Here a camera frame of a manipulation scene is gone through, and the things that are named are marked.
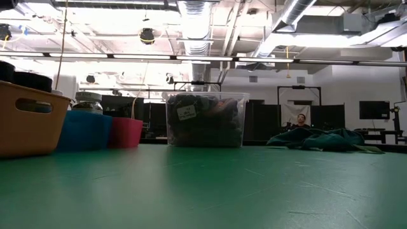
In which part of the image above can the grey patterned cloth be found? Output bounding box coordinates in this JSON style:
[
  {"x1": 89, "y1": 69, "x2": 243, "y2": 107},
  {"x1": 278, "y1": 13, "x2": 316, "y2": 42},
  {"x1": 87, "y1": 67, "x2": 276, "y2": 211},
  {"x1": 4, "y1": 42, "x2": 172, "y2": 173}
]
[{"x1": 167, "y1": 94, "x2": 244, "y2": 147}]

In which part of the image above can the orange cloth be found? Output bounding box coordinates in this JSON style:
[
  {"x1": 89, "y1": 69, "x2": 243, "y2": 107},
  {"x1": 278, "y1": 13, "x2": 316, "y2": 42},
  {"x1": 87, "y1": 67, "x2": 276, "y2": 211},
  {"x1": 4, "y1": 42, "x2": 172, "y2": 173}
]
[{"x1": 219, "y1": 98, "x2": 238, "y2": 116}]

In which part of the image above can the clear plastic storage box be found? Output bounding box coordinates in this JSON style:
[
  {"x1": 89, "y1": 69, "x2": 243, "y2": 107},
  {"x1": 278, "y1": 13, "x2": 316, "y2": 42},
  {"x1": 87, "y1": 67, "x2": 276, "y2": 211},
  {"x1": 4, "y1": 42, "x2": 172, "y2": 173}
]
[{"x1": 161, "y1": 91, "x2": 251, "y2": 148}]

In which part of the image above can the green table mat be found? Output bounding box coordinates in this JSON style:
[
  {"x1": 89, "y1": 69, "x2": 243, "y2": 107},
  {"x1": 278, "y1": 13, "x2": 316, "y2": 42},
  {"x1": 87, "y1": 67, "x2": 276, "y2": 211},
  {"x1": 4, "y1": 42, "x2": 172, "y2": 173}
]
[{"x1": 0, "y1": 142, "x2": 407, "y2": 229}]

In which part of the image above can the pink plastic bin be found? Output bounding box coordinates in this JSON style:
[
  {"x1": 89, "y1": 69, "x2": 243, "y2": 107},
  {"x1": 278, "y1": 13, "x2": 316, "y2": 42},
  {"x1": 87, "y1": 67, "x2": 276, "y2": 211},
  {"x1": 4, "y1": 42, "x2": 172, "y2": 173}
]
[{"x1": 109, "y1": 116, "x2": 144, "y2": 149}]

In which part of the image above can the white hanging banner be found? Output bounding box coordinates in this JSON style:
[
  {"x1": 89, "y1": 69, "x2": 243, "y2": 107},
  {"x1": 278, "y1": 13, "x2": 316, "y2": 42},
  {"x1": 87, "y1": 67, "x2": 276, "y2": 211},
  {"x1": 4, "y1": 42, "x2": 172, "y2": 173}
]
[{"x1": 281, "y1": 103, "x2": 312, "y2": 128}]

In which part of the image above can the black ceiling dome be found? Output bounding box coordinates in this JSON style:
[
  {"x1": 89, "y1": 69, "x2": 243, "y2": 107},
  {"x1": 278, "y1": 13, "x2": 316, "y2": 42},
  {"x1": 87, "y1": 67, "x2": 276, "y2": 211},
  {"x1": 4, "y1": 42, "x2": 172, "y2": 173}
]
[{"x1": 139, "y1": 27, "x2": 156, "y2": 45}]

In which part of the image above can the person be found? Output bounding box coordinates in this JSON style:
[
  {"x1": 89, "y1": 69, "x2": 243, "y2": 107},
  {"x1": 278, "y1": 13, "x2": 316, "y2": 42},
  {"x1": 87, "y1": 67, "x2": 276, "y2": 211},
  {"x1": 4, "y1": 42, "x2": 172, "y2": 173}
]
[{"x1": 289, "y1": 113, "x2": 312, "y2": 130}]

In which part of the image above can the blue plastic bin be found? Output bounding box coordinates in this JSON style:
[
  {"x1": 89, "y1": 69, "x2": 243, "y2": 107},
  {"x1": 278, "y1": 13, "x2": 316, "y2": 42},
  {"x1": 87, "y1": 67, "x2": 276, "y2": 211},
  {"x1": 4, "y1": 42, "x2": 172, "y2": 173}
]
[{"x1": 56, "y1": 110, "x2": 113, "y2": 152}]

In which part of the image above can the dark green cloth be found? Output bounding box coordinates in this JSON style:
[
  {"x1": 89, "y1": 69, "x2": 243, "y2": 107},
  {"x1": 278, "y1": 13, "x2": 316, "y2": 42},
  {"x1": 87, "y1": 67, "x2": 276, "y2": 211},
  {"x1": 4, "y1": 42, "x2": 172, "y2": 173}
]
[{"x1": 266, "y1": 127, "x2": 385, "y2": 155}]

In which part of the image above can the dark background table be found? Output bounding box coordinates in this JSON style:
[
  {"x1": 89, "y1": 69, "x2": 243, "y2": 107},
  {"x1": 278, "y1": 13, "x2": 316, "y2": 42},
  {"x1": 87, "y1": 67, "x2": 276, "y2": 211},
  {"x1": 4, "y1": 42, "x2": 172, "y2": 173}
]
[{"x1": 354, "y1": 128, "x2": 407, "y2": 144}]

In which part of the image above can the orange plastic bin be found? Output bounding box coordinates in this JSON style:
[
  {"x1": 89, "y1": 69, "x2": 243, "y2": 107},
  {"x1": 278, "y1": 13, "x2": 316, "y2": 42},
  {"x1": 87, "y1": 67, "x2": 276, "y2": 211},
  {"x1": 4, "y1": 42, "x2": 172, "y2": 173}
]
[{"x1": 0, "y1": 80, "x2": 72, "y2": 159}]

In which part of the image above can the black tripod stand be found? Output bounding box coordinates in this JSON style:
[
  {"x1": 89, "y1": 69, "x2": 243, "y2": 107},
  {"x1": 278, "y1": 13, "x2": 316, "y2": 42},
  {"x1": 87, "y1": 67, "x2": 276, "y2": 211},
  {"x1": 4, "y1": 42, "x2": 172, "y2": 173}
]
[{"x1": 390, "y1": 101, "x2": 407, "y2": 144}]

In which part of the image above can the black overhead rig frame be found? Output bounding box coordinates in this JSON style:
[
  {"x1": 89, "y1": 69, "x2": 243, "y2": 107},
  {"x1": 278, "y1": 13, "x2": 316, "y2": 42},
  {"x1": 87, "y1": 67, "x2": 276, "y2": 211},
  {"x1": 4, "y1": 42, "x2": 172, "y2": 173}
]
[
  {"x1": 277, "y1": 85, "x2": 322, "y2": 106},
  {"x1": 173, "y1": 81, "x2": 223, "y2": 94}
]

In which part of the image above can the long ceiling light rail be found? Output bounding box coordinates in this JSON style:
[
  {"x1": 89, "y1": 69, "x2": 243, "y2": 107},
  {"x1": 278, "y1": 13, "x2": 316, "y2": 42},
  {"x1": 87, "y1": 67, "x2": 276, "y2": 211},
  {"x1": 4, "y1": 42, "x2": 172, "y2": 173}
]
[{"x1": 0, "y1": 50, "x2": 407, "y2": 68}]

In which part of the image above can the corrugated silver air duct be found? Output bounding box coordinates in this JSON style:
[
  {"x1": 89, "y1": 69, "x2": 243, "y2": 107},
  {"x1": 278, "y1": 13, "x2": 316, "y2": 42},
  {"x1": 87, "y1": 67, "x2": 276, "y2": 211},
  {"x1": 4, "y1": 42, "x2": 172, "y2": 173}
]
[{"x1": 176, "y1": 0, "x2": 212, "y2": 92}]

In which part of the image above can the smooth silver air duct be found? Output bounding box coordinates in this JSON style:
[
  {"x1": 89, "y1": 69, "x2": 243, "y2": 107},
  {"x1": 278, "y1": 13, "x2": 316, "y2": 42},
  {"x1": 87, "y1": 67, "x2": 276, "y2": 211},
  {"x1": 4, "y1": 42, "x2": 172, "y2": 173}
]
[{"x1": 251, "y1": 0, "x2": 319, "y2": 60}]

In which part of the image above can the yellow hanging rope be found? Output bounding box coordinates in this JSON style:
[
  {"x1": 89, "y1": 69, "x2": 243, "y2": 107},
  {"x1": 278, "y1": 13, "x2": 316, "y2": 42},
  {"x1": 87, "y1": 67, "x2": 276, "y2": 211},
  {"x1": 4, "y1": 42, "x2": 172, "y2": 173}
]
[{"x1": 55, "y1": 0, "x2": 69, "y2": 92}]

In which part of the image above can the black wall monitor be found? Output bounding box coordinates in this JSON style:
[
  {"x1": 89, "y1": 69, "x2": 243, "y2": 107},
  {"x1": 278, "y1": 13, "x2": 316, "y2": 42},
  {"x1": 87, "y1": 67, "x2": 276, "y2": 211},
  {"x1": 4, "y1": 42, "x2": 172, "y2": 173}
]
[{"x1": 359, "y1": 101, "x2": 391, "y2": 120}]

